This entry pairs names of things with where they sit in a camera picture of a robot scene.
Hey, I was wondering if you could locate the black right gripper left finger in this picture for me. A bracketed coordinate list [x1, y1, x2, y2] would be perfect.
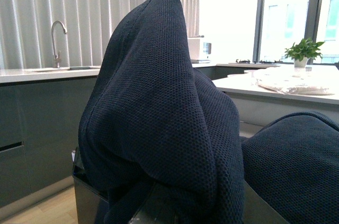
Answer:
[72, 147, 108, 223]

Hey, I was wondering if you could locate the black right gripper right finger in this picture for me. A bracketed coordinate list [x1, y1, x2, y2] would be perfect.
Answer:
[127, 181, 289, 224]

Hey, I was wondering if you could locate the black gas hob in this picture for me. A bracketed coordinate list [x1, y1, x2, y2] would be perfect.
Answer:
[235, 59, 278, 65]

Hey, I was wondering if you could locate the white kitchen island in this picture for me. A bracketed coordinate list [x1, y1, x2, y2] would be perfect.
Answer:
[213, 66, 338, 137]

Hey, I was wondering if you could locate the white curtain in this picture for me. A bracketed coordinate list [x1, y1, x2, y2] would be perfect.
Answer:
[1, 0, 199, 69]

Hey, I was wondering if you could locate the grey kitchen counter cabinet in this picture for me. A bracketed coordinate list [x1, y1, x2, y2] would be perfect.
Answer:
[0, 64, 249, 209]

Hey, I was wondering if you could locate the potted green plant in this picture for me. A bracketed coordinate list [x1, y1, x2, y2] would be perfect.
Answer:
[284, 38, 325, 68]

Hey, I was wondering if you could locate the white countertop appliance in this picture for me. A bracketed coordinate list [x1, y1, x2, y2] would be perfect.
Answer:
[188, 37, 212, 60]

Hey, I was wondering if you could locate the white plastic bag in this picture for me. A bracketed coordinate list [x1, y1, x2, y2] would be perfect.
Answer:
[253, 67, 338, 96]

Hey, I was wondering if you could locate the chrome kitchen faucet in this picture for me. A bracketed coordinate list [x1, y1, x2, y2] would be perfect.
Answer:
[51, 20, 68, 69]

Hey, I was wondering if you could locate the dark navy knit garment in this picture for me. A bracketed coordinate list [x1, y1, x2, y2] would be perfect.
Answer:
[78, 0, 338, 223]

